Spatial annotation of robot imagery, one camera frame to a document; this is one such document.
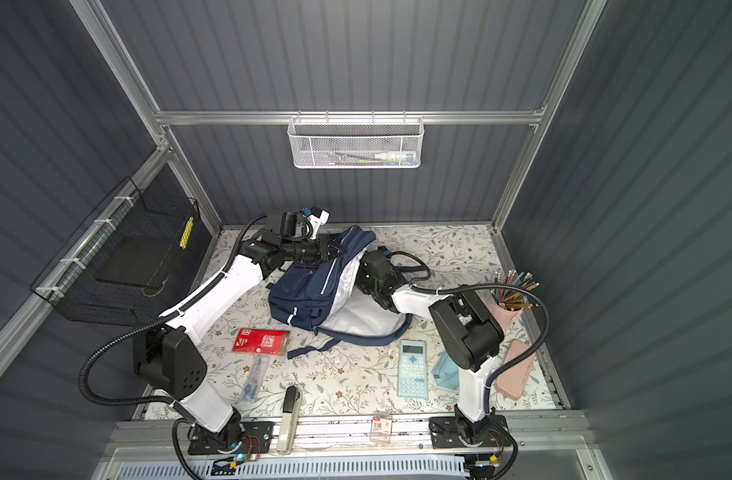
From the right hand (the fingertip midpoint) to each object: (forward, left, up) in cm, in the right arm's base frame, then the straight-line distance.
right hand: (346, 269), depth 93 cm
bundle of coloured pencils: (-9, -50, -3) cm, 51 cm away
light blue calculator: (-28, -19, -10) cm, 35 cm away
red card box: (-19, +25, -10) cm, 33 cm away
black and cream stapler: (-43, +12, -8) cm, 45 cm away
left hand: (-5, -2, +15) cm, 16 cm away
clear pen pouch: (-30, +24, -10) cm, 40 cm away
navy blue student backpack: (-16, +3, +9) cm, 19 cm away
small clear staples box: (-42, -11, -10) cm, 44 cm away
